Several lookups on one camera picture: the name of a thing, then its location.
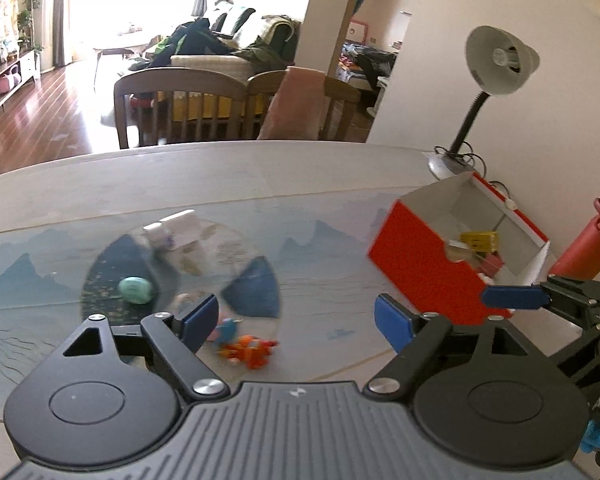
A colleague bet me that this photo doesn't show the yellow toy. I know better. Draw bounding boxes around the yellow toy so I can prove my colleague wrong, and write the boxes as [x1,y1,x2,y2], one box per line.
[460,231,502,254]

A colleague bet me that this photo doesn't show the red bird toy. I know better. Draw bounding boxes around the red bird toy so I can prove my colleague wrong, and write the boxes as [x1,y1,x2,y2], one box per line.
[216,334,279,370]

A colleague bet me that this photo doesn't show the sofa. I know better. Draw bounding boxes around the sofa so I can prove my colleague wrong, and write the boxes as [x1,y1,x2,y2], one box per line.
[169,1,302,133]

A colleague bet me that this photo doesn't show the blue dolphin toy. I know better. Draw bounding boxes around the blue dolphin toy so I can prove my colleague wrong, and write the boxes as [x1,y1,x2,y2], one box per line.
[213,317,242,344]

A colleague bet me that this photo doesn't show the red water bottle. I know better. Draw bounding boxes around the red water bottle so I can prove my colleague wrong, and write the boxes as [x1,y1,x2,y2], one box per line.
[550,196,600,282]

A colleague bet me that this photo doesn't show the red cardboard box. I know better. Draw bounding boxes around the red cardboard box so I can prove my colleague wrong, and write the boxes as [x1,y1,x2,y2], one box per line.
[368,171,552,327]

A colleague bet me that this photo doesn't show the dark clothes pile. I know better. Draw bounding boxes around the dark clothes pile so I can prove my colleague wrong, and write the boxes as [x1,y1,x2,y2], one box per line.
[151,19,243,69]

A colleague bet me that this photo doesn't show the potted plant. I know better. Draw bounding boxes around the potted plant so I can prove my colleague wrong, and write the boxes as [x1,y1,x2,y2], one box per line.
[16,0,46,55]

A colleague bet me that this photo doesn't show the teal egg-shaped toy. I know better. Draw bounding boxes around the teal egg-shaped toy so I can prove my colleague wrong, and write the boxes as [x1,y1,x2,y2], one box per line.
[118,276,157,306]

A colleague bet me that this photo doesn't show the bed with colourful bedding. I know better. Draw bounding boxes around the bed with colourful bedding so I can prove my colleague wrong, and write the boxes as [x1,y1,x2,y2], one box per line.
[336,41,399,113]

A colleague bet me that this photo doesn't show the wooden television cabinet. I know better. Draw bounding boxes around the wooden television cabinet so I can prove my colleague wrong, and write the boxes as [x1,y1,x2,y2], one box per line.
[0,49,44,133]

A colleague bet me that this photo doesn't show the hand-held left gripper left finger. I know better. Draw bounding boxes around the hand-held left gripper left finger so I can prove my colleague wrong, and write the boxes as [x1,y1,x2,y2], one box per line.
[60,293,231,403]

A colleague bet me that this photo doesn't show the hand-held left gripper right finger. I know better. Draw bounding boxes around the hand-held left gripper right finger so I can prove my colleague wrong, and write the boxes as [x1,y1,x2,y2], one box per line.
[363,293,543,404]

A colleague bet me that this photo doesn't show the pink towel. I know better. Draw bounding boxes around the pink towel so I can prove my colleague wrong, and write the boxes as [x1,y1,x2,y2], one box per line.
[256,65,332,141]

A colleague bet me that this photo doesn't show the wooden dining chair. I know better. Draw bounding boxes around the wooden dining chair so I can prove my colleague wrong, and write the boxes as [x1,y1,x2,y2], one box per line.
[113,67,249,150]
[246,70,362,142]

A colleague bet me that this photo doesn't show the round coffee table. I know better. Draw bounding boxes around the round coffee table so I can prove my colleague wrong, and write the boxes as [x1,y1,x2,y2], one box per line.
[92,31,154,62]

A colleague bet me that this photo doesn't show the grey desk lamp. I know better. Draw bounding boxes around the grey desk lamp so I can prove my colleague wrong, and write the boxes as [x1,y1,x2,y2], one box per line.
[426,25,541,182]

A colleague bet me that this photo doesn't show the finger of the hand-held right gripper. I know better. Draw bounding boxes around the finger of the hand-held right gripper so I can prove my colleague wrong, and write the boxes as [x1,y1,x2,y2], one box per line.
[481,274,600,332]
[552,327,600,386]

